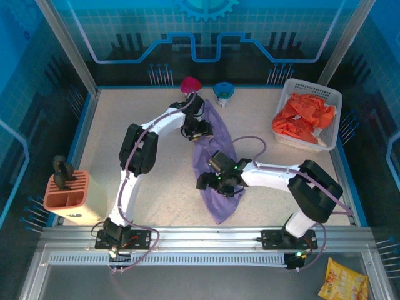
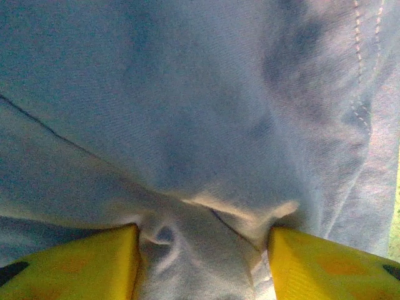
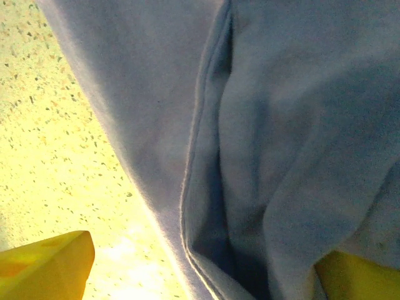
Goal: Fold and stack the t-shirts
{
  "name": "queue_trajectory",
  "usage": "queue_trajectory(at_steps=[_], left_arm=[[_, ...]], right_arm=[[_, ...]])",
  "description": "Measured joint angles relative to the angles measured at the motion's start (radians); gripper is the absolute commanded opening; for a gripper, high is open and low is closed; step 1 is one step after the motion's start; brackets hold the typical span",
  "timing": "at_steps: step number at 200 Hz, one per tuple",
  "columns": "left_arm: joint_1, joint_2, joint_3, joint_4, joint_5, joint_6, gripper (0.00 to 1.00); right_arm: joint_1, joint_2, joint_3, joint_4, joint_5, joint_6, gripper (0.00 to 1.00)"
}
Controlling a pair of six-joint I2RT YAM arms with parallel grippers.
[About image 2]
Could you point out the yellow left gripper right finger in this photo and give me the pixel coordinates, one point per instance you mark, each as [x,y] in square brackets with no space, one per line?
[328,272]

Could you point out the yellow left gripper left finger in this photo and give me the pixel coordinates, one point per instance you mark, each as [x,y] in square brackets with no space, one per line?
[78,268]

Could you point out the purple t-shirt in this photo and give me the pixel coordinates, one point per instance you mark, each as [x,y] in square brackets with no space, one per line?
[187,109]

